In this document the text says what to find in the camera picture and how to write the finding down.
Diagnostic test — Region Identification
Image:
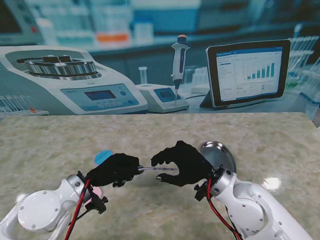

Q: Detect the pink culture dish base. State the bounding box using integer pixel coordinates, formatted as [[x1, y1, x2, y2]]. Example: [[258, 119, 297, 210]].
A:
[[93, 149, 114, 167]]

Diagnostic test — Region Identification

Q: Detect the printed laboratory backdrop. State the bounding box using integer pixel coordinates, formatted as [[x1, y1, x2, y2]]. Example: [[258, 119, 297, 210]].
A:
[[0, 0, 320, 118]]

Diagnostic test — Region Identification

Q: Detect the steel kidney tray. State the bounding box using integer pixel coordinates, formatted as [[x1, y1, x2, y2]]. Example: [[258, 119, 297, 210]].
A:
[[199, 140, 237, 176]]

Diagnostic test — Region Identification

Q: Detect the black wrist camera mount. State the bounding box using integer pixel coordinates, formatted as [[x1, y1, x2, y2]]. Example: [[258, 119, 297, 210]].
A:
[[194, 183, 211, 202], [86, 191, 109, 215]]

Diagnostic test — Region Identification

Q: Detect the pink culture dish lid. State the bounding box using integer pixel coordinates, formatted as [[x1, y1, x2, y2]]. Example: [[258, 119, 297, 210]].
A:
[[83, 186, 106, 207]]

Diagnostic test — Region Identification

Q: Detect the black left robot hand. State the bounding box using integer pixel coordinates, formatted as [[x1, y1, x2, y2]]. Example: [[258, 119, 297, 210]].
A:
[[86, 152, 141, 188]]

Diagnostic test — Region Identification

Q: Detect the red right wrist cable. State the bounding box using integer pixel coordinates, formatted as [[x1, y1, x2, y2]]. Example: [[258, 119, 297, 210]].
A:
[[206, 178, 243, 240]]

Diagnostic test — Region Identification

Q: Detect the red wrist cable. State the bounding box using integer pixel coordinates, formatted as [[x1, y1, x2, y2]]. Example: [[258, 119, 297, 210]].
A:
[[64, 178, 92, 240], [206, 178, 243, 240]]

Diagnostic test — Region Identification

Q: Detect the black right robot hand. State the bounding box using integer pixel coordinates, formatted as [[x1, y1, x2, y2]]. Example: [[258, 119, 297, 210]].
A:
[[150, 140, 216, 187]]

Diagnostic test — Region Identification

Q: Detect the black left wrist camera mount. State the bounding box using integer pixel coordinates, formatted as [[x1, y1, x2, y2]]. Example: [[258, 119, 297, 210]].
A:
[[86, 191, 109, 215]]

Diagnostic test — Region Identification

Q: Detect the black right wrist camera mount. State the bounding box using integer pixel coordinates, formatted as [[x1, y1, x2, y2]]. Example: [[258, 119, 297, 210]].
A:
[[194, 183, 211, 202]]

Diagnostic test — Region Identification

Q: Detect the red left wrist cable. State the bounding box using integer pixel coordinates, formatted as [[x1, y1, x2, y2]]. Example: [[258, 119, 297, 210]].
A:
[[64, 178, 92, 240]]

